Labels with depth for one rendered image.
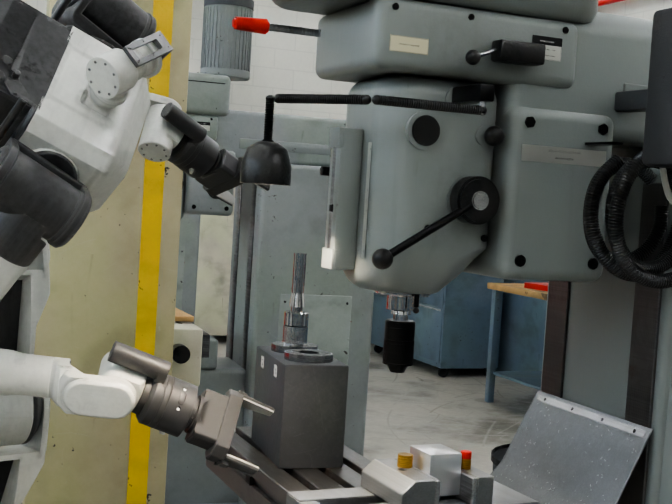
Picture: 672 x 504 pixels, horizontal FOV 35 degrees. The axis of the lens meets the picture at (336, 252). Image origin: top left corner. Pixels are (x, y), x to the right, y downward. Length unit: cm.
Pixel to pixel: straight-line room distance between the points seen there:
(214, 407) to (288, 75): 953
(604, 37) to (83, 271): 196
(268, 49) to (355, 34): 958
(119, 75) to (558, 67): 66
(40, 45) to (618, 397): 109
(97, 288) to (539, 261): 188
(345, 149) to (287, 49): 964
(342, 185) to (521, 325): 760
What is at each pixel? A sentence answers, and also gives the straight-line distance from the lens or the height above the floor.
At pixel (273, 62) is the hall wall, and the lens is 1116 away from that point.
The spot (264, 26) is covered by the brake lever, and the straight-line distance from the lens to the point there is 168.
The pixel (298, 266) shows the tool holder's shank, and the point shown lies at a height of 131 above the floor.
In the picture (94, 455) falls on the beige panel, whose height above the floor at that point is 63.
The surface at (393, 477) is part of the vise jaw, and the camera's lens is 154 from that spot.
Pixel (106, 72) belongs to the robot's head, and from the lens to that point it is 169.
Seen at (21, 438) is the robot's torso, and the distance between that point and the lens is 211.
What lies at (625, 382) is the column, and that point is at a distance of 181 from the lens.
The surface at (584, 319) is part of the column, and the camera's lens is 190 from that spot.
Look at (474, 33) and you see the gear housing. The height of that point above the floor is 169.
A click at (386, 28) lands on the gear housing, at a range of 152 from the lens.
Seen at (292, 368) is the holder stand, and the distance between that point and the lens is 192.
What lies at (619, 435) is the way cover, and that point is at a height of 110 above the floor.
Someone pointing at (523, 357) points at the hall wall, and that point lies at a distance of 913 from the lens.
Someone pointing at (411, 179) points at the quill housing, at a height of 148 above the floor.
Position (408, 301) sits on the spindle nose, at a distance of 165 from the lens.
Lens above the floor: 145
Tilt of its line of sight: 3 degrees down
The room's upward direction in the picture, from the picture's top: 4 degrees clockwise
